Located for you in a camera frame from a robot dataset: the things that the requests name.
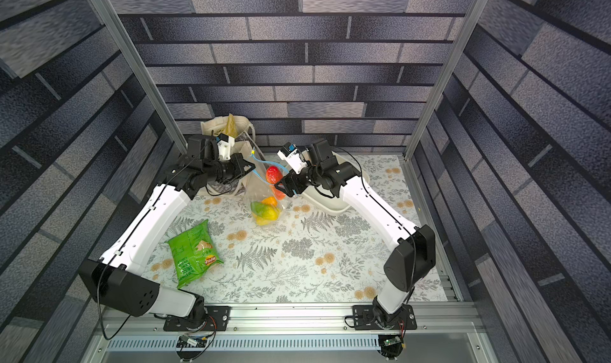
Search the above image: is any red mango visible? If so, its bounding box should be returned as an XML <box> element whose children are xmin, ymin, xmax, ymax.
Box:
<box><xmin>266</xmin><ymin>166</ymin><xmax>283</xmax><ymax>185</ymax></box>

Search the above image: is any orange mango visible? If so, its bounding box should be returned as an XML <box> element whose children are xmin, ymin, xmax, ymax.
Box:
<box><xmin>261</xmin><ymin>196</ymin><xmax>278</xmax><ymax>207</ymax></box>

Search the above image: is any clear zip-top bag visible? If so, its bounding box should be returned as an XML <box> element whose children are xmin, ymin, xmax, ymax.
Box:
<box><xmin>244</xmin><ymin>149</ymin><xmax>288</xmax><ymax>222</ymax></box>

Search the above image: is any green mango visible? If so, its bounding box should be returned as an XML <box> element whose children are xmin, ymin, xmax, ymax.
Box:
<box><xmin>250</xmin><ymin>202</ymin><xmax>279</xmax><ymax>221</ymax></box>

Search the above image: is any yellow mango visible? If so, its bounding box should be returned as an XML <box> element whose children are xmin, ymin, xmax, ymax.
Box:
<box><xmin>255</xmin><ymin>216</ymin><xmax>274</xmax><ymax>226</ymax></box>

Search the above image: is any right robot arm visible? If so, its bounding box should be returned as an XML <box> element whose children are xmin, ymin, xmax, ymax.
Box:
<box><xmin>264</xmin><ymin>141</ymin><xmax>436</xmax><ymax>328</ymax></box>

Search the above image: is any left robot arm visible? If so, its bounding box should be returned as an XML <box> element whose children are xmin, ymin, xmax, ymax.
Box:
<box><xmin>78</xmin><ymin>135</ymin><xmax>254</xmax><ymax>325</ymax></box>

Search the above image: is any beige canvas tote bag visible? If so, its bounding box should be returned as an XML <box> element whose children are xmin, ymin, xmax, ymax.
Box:
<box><xmin>200</xmin><ymin>114</ymin><xmax>260</xmax><ymax>196</ymax></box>

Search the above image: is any green chip bag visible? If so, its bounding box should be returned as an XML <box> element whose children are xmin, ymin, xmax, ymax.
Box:
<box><xmin>167</xmin><ymin>220</ymin><xmax>224</xmax><ymax>289</ymax></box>

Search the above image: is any white serving dish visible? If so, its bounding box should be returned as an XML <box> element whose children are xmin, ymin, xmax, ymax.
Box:
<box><xmin>298</xmin><ymin>150</ymin><xmax>372</xmax><ymax>216</ymax></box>

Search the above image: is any yellow snack packet in tote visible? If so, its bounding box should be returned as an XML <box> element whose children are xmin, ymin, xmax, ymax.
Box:
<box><xmin>221</xmin><ymin>114</ymin><xmax>239</xmax><ymax>138</ymax></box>

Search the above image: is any floral table mat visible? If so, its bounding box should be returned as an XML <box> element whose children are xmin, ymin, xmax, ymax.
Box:
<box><xmin>140</xmin><ymin>152</ymin><xmax>450</xmax><ymax>304</ymax></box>

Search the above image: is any left circuit board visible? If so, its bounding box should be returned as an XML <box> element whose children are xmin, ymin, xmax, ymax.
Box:
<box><xmin>176</xmin><ymin>334</ymin><xmax>208</xmax><ymax>350</ymax></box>

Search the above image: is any circuit board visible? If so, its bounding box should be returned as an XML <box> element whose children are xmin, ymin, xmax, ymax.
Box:
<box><xmin>378</xmin><ymin>334</ymin><xmax>404</xmax><ymax>360</ymax></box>
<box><xmin>176</xmin><ymin>334</ymin><xmax>208</xmax><ymax>350</ymax></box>

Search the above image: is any right circuit board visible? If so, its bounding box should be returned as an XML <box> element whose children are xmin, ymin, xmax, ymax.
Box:
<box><xmin>378</xmin><ymin>334</ymin><xmax>404</xmax><ymax>360</ymax></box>

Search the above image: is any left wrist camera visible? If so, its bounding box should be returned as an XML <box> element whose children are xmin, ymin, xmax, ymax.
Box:
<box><xmin>216</xmin><ymin>134</ymin><xmax>235</xmax><ymax>161</ymax></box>

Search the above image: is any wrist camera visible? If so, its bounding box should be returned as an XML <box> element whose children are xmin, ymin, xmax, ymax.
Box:
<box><xmin>216</xmin><ymin>134</ymin><xmax>235</xmax><ymax>161</ymax></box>
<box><xmin>277</xmin><ymin>142</ymin><xmax>308</xmax><ymax>175</ymax></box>

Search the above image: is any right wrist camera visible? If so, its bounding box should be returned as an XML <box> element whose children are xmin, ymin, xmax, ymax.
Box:
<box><xmin>277</xmin><ymin>142</ymin><xmax>308</xmax><ymax>175</ymax></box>

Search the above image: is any right aluminium frame post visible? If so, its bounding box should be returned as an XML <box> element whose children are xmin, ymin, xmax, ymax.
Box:
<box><xmin>403</xmin><ymin>0</ymin><xmax>500</xmax><ymax>161</ymax></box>

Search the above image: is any aluminium frame post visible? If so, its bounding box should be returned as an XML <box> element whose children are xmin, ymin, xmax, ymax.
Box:
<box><xmin>403</xmin><ymin>0</ymin><xmax>500</xmax><ymax>161</ymax></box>
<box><xmin>90</xmin><ymin>0</ymin><xmax>187</xmax><ymax>154</ymax></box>

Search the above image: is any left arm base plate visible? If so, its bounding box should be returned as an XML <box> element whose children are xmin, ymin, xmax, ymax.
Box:
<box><xmin>163</xmin><ymin>306</ymin><xmax>232</xmax><ymax>333</ymax></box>

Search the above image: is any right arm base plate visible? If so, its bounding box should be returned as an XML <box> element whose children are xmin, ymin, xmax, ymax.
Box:
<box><xmin>352</xmin><ymin>304</ymin><xmax>418</xmax><ymax>331</ymax></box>

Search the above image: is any aluminium front rail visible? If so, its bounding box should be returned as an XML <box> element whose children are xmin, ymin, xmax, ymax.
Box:
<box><xmin>84</xmin><ymin>302</ymin><xmax>496</xmax><ymax>362</ymax></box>

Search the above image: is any left aluminium frame post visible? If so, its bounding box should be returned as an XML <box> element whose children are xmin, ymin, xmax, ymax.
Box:
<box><xmin>90</xmin><ymin>0</ymin><xmax>187</xmax><ymax>154</ymax></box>

